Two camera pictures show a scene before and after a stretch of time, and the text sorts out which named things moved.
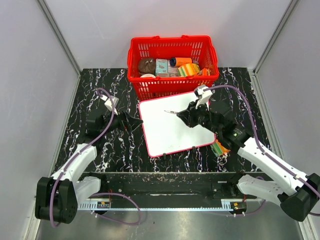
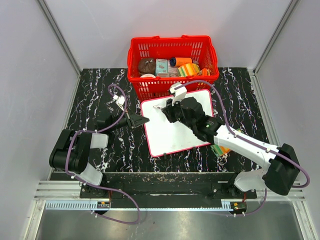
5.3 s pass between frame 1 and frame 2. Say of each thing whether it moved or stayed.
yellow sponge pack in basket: stayed
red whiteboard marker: moved
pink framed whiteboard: stayed
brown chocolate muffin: stayed
